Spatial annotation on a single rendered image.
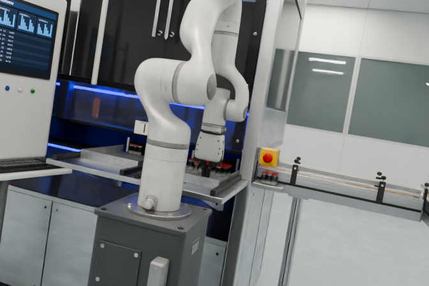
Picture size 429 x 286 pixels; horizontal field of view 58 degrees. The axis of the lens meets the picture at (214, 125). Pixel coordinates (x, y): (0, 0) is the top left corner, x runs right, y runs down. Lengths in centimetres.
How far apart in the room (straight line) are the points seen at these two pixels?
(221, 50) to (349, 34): 509
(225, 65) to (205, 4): 27
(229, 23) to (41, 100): 98
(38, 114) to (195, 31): 104
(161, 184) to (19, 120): 97
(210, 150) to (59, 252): 106
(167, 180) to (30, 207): 126
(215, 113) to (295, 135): 492
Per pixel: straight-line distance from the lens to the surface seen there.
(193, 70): 103
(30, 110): 191
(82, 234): 206
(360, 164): 627
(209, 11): 116
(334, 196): 176
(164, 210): 108
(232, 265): 178
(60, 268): 218
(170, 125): 105
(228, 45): 137
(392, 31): 643
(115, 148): 189
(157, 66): 107
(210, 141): 139
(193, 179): 143
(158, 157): 105
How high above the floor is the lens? 118
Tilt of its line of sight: 3 degrees down
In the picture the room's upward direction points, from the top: 9 degrees clockwise
